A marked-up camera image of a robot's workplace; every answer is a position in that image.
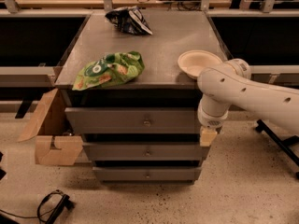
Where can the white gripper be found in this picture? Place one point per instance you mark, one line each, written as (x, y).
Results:
(212, 120)

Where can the grey top drawer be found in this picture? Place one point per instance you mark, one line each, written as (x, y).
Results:
(133, 120)

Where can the grey drawer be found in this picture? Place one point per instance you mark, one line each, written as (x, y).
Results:
(146, 174)
(189, 151)
(133, 120)

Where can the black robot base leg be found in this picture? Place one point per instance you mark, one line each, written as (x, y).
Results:
(285, 145)

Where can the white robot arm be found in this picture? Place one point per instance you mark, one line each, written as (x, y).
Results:
(229, 83)

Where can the grey drawer cabinet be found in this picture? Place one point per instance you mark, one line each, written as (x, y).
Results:
(162, 83)

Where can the grey middle drawer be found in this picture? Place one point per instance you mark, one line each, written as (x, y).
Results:
(189, 151)

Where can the grey bottom drawer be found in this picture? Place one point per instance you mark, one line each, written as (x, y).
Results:
(146, 174)

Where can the white paper bowl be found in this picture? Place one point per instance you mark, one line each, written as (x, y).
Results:
(193, 62)

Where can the green chip bag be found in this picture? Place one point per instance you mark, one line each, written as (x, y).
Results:
(111, 70)

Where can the dark blue chip bag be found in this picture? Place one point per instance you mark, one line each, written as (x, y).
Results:
(129, 20)

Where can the brown cardboard box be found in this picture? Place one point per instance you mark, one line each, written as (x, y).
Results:
(55, 143)

